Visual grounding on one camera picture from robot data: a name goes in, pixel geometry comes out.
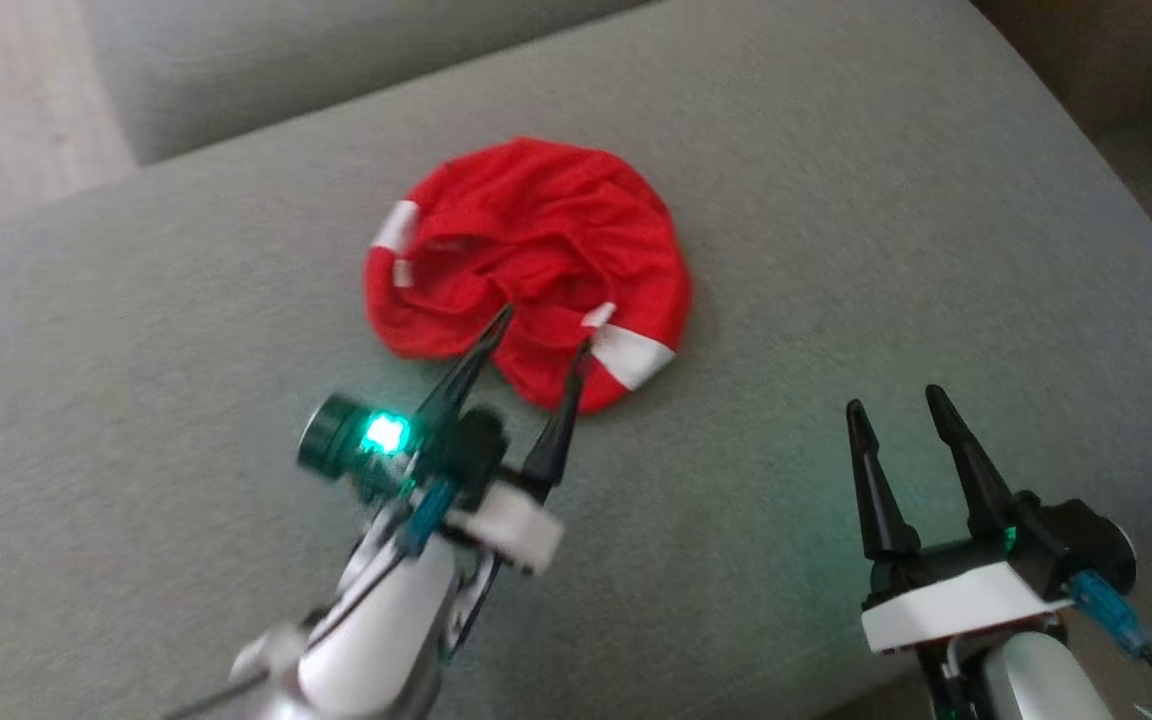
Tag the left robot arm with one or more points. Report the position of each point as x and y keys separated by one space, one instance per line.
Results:
x=376 y=630

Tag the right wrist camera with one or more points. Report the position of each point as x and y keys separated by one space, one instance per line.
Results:
x=1076 y=540

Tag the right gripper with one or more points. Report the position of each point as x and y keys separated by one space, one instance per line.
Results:
x=956 y=605

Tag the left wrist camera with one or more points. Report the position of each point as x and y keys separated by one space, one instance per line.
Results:
x=331 y=435

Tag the small grey sofa cushion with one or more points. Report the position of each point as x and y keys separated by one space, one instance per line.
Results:
x=286 y=60

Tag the yellow-brown furniture panel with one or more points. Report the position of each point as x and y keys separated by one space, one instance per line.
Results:
x=1086 y=50

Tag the large grey sofa seat cushion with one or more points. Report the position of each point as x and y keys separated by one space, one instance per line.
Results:
x=836 y=250

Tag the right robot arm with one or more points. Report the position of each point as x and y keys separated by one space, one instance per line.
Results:
x=1036 y=680

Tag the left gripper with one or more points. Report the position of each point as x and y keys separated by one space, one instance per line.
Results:
x=506 y=520

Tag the red shorts with white trim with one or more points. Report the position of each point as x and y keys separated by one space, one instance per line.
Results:
x=536 y=230

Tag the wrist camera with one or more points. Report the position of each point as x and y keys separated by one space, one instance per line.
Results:
x=1076 y=540
x=331 y=435

